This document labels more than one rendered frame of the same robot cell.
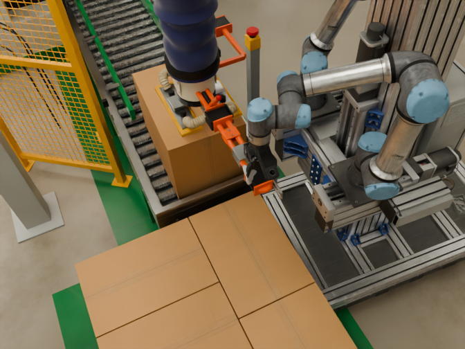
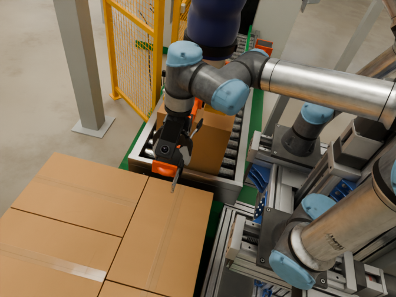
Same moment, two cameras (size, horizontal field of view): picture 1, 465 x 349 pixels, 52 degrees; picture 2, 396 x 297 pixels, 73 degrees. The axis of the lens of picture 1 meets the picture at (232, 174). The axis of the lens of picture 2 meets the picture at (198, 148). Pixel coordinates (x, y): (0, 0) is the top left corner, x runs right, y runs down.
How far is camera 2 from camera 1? 1.02 m
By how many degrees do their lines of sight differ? 18
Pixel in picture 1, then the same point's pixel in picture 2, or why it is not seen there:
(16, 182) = (85, 90)
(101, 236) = (113, 158)
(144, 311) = (55, 215)
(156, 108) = not seen: hidden behind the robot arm
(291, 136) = (261, 165)
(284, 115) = (205, 77)
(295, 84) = (254, 60)
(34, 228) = (86, 129)
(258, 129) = (170, 79)
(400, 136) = (353, 213)
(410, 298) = not seen: outside the picture
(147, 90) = not seen: hidden behind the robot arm
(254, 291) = (138, 267)
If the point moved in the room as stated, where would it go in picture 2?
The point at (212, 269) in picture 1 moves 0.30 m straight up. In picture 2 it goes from (127, 224) to (124, 192)
